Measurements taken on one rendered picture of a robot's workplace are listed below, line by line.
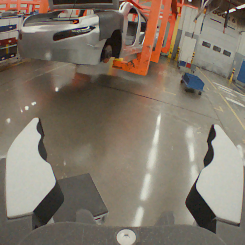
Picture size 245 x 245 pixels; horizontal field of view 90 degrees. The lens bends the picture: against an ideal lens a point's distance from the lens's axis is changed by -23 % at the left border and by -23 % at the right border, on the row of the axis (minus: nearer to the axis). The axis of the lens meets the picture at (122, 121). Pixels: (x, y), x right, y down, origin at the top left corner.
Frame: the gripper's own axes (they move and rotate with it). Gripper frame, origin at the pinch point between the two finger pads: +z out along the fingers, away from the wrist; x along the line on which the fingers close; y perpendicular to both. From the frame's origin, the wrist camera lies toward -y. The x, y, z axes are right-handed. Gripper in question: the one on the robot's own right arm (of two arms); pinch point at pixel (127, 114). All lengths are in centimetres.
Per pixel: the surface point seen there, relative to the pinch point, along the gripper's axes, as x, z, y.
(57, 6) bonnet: -145, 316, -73
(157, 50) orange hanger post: 92, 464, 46
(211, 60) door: 639, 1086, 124
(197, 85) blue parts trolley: 209, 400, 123
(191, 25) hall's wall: 467, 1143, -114
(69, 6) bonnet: -116, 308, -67
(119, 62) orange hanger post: -13, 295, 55
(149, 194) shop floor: 28, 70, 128
